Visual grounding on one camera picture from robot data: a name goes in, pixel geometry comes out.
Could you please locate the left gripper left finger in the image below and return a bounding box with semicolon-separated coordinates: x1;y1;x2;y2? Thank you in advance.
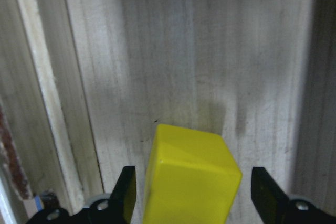
27;166;137;224

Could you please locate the light wooden drawer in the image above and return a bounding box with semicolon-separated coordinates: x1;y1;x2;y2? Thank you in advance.
1;0;335;223

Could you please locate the yellow block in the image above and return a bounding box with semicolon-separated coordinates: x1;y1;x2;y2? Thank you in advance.
142;124;242;223

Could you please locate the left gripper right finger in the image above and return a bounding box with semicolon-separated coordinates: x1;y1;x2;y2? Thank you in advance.
251;167;335;223

